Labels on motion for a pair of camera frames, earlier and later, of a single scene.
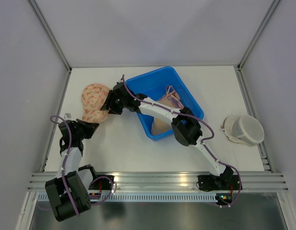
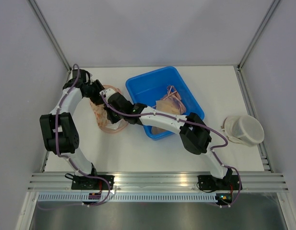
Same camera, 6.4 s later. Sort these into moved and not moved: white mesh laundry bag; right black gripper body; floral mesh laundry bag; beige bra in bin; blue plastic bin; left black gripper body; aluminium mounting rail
Moved: left black gripper body; floral mesh laundry bag; right black gripper body
Not moved: aluminium mounting rail; blue plastic bin; beige bra in bin; white mesh laundry bag
